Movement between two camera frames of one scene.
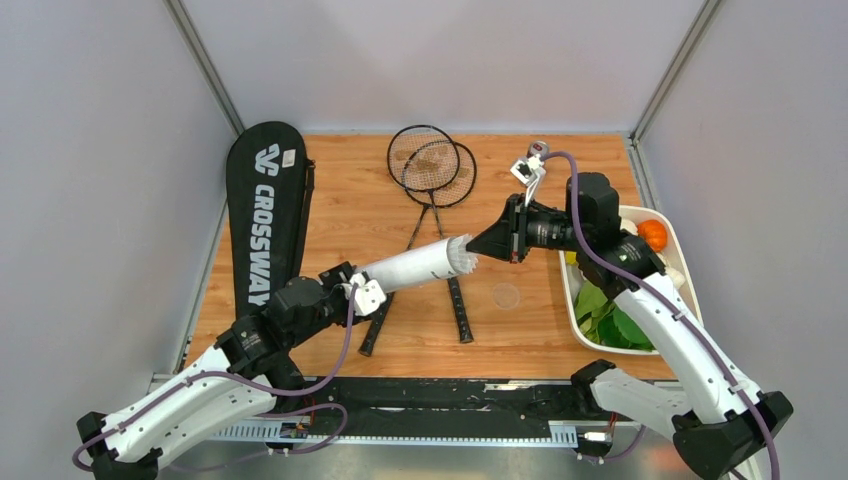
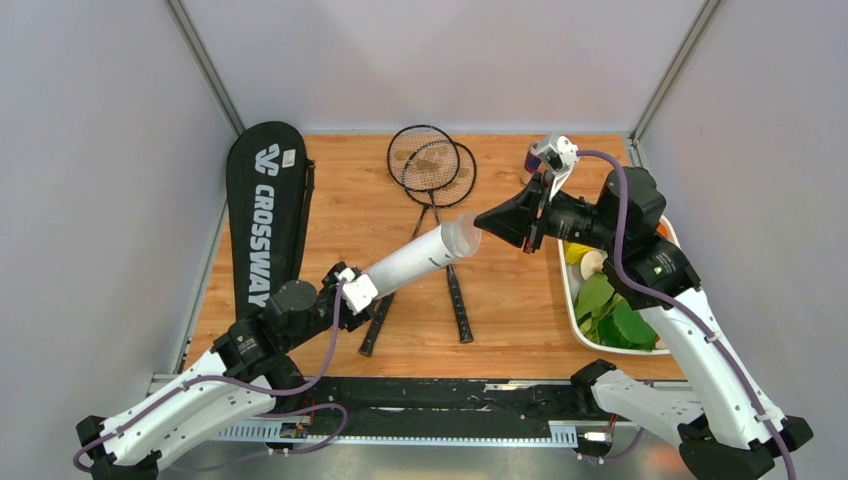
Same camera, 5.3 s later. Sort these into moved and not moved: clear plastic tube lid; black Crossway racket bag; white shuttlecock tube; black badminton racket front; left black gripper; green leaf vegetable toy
Moved: white shuttlecock tube; clear plastic tube lid
Not moved: black badminton racket front; green leaf vegetable toy; left black gripper; black Crossway racket bag
